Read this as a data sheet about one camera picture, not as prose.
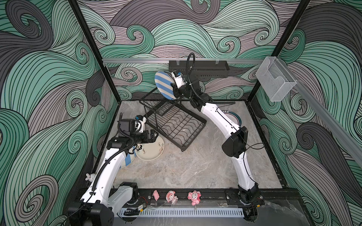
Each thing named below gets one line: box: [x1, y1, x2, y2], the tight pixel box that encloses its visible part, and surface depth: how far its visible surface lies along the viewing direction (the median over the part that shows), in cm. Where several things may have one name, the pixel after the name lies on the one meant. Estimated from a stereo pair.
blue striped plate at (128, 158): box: [119, 145, 137, 170], surface depth 87 cm
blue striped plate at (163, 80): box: [154, 71, 175, 101], surface depth 88 cm
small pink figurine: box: [152, 189, 160, 202], surface depth 74 cm
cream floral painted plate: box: [134, 135, 165, 162], surface depth 92 cm
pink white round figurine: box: [165, 190, 179, 205], surface depth 73 cm
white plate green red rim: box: [222, 110, 243, 128], surface depth 111 cm
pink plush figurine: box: [187, 190, 202, 206], surface depth 72 cm
